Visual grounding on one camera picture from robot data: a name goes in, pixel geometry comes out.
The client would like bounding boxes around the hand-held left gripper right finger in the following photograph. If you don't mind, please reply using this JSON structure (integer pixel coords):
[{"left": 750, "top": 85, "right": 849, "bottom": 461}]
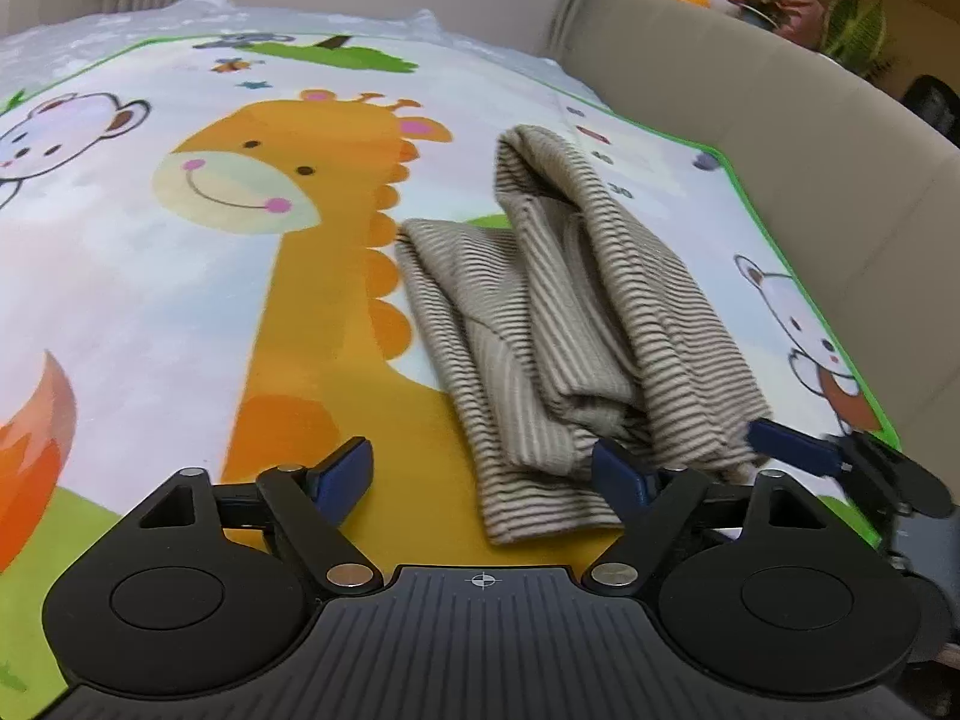
[{"left": 583, "top": 440, "right": 820, "bottom": 593}]

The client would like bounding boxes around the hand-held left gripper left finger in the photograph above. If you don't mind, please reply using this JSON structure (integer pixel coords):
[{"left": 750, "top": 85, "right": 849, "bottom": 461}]
[{"left": 139, "top": 436, "right": 385, "bottom": 593}]

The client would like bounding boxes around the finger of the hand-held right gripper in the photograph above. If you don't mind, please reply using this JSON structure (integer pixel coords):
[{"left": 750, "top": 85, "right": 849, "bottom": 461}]
[{"left": 748, "top": 420, "right": 955, "bottom": 520}]

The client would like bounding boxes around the beige striped knit garment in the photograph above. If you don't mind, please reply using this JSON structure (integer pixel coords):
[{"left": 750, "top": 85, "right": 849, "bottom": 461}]
[{"left": 394, "top": 124, "right": 777, "bottom": 547}]

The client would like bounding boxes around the cartoon animal printed blanket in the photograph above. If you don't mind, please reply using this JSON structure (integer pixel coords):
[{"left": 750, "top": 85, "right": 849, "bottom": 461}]
[{"left": 0, "top": 30, "right": 905, "bottom": 720}]

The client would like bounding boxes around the beige padded headboard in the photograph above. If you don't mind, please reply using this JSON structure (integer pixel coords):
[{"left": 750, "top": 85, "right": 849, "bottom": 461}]
[{"left": 562, "top": 0, "right": 960, "bottom": 496}]

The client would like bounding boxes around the dark object behind headboard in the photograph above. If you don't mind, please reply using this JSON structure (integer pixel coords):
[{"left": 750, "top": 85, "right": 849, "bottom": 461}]
[{"left": 900, "top": 75, "right": 960, "bottom": 145}]

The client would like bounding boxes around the green leaf plant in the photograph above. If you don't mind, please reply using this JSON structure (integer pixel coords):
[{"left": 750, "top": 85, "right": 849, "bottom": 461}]
[{"left": 821, "top": 0, "right": 895, "bottom": 81}]

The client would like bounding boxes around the red leaf potted plant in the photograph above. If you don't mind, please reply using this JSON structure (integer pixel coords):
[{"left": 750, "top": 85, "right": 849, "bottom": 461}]
[{"left": 726, "top": 0, "right": 826, "bottom": 46}]

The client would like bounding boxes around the pale blue bed sheet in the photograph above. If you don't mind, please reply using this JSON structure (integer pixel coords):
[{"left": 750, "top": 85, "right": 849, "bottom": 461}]
[{"left": 0, "top": 0, "right": 601, "bottom": 102}]

